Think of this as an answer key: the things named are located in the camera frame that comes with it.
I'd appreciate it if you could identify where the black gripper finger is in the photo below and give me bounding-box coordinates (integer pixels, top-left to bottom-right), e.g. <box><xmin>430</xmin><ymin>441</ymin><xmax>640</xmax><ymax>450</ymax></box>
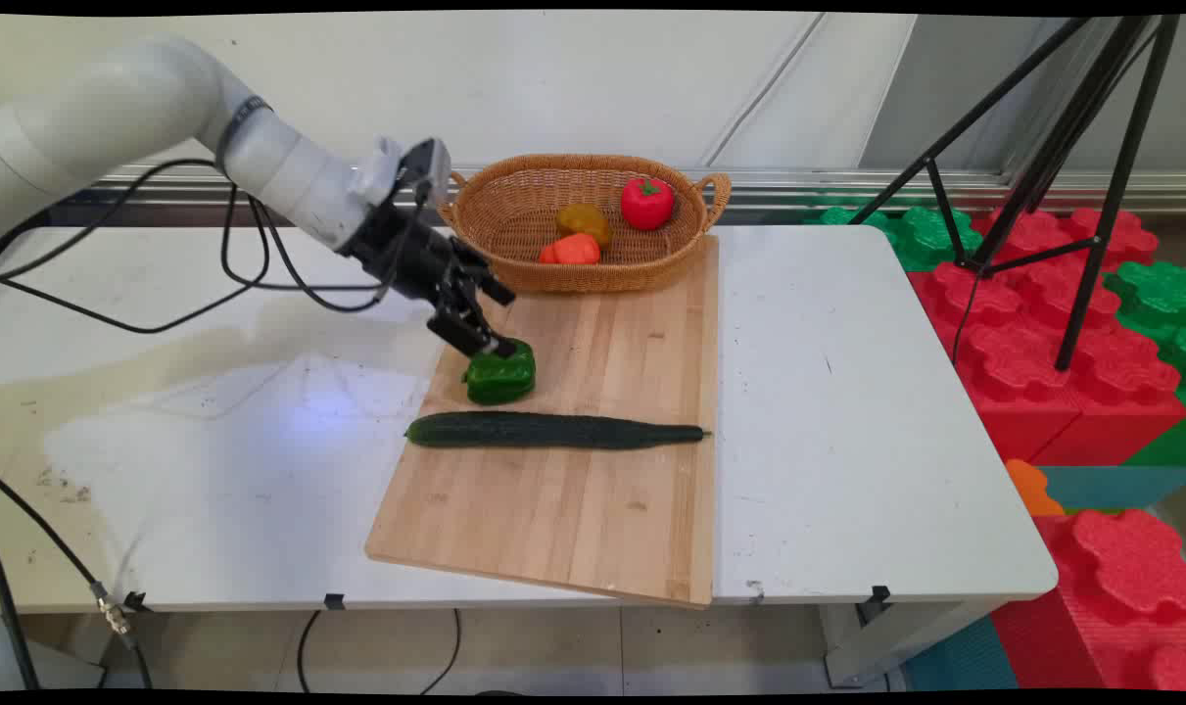
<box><xmin>452</xmin><ymin>245</ymin><xmax>517</xmax><ymax>307</ymax></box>
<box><xmin>427</xmin><ymin>293</ymin><xmax>519</xmax><ymax>359</ymax></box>

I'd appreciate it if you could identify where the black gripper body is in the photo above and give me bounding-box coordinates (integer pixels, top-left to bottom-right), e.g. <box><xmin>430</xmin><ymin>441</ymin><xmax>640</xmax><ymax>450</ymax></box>
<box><xmin>336</xmin><ymin>199</ymin><xmax>490</xmax><ymax>307</ymax></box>

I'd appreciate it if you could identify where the green toy bell pepper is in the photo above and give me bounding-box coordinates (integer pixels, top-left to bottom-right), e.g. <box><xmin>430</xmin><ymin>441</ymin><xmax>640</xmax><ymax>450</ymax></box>
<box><xmin>461</xmin><ymin>339</ymin><xmax>538</xmax><ymax>406</ymax></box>

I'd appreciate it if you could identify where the woven wicker basket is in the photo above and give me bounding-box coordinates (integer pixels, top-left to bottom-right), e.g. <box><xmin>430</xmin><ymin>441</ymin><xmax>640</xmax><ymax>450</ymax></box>
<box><xmin>438</xmin><ymin>154</ymin><xmax>733</xmax><ymax>295</ymax></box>

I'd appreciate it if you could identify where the orange toy bell pepper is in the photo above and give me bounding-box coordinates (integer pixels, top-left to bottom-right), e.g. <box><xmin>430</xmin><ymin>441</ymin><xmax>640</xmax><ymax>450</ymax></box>
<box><xmin>539</xmin><ymin>233</ymin><xmax>602</xmax><ymax>266</ymax></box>

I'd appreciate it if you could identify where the dark green cucumber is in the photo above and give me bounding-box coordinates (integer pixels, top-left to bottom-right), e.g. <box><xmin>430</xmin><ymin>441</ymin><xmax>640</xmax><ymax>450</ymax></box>
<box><xmin>404</xmin><ymin>410</ymin><xmax>713</xmax><ymax>451</ymax></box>

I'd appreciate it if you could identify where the red toy bell pepper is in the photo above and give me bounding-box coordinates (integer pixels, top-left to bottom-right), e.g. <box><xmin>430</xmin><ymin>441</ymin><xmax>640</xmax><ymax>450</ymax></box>
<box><xmin>620</xmin><ymin>177</ymin><xmax>676</xmax><ymax>232</ymax></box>

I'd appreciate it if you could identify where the wooden cutting board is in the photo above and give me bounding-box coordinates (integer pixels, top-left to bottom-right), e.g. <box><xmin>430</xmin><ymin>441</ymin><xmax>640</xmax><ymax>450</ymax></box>
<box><xmin>364</xmin><ymin>233</ymin><xmax>721</xmax><ymax>610</ymax></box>

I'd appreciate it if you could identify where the green foam block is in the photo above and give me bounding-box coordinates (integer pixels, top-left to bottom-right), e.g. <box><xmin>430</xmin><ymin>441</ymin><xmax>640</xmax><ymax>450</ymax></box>
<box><xmin>1102</xmin><ymin>259</ymin><xmax>1186</xmax><ymax>404</ymax></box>
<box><xmin>803</xmin><ymin>204</ymin><xmax>985</xmax><ymax>273</ymax></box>

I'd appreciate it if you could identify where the white table leg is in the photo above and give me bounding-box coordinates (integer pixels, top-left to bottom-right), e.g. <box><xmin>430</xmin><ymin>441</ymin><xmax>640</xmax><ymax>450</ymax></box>
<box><xmin>816</xmin><ymin>598</ymin><xmax>997</xmax><ymax>688</ymax></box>

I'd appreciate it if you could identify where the large red foam block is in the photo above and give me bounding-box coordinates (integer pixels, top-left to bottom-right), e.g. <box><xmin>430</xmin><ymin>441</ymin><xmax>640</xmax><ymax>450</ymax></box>
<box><xmin>908</xmin><ymin>207</ymin><xmax>1186</xmax><ymax>467</ymax></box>

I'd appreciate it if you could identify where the orange foam piece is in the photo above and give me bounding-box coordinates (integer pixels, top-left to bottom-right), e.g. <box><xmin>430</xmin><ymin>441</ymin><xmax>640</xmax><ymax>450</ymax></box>
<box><xmin>1005</xmin><ymin>458</ymin><xmax>1067</xmax><ymax>518</ymax></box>

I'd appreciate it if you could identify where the black tripod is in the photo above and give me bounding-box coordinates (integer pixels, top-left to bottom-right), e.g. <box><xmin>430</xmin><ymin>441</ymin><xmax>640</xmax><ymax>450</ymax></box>
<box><xmin>847</xmin><ymin>15</ymin><xmax>1183</xmax><ymax>373</ymax></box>

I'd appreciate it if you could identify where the teal foam mat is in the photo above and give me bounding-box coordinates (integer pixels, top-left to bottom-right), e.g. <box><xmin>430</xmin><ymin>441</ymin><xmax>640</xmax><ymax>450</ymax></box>
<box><xmin>901</xmin><ymin>464</ymin><xmax>1186</xmax><ymax>692</ymax></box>

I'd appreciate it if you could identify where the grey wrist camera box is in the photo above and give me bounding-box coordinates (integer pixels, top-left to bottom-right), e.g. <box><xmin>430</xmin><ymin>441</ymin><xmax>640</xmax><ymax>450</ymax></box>
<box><xmin>356</xmin><ymin>136</ymin><xmax>453</xmax><ymax>209</ymax></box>

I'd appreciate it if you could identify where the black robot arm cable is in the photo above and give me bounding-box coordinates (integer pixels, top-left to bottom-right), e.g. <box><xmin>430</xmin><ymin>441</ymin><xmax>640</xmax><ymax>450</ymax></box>
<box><xmin>0</xmin><ymin>159</ymin><xmax>429</xmax><ymax>336</ymax></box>

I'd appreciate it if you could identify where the black cable under table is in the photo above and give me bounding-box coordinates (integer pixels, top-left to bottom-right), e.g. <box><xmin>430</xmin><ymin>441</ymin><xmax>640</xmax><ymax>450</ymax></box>
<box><xmin>296</xmin><ymin>609</ymin><xmax>462</xmax><ymax>696</ymax></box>

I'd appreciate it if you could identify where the aluminium wall rail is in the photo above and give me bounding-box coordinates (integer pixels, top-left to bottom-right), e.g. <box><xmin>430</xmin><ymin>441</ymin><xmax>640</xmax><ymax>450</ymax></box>
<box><xmin>49</xmin><ymin>164</ymin><xmax>1186</xmax><ymax>212</ymax></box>

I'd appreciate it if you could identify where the black cable with metal connector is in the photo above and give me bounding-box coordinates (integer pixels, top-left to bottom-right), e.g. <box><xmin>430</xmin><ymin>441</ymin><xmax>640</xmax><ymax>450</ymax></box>
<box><xmin>0</xmin><ymin>476</ymin><xmax>155</xmax><ymax>690</ymax></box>

